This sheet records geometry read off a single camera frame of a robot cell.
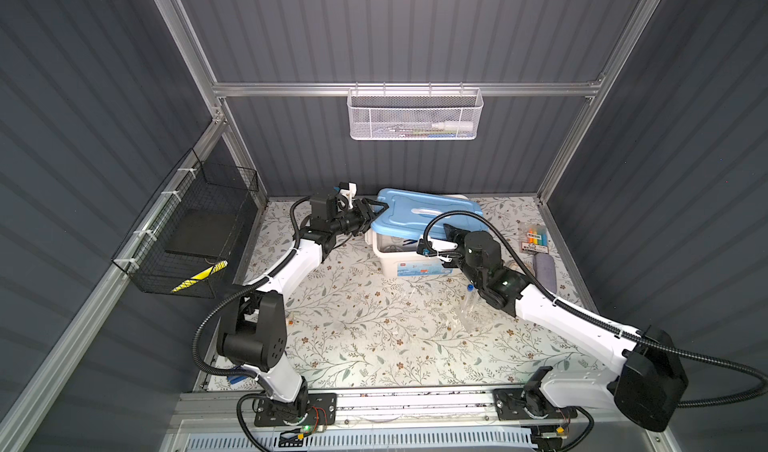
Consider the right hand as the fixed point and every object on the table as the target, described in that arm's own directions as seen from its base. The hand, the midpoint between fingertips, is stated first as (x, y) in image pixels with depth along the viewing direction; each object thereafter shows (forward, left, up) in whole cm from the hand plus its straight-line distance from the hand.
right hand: (453, 227), depth 78 cm
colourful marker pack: (+14, -35, -25) cm, 45 cm away
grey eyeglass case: (+1, -33, -24) cm, 41 cm away
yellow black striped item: (-17, +58, +4) cm, 61 cm away
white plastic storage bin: (-2, +15, -10) cm, 18 cm away
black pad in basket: (-3, +65, +3) cm, 65 cm away
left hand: (+6, +17, +1) cm, 18 cm away
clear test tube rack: (-13, -8, -26) cm, 30 cm away
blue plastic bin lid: (+6, +8, -1) cm, 10 cm away
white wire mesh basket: (+65, +7, -5) cm, 66 cm away
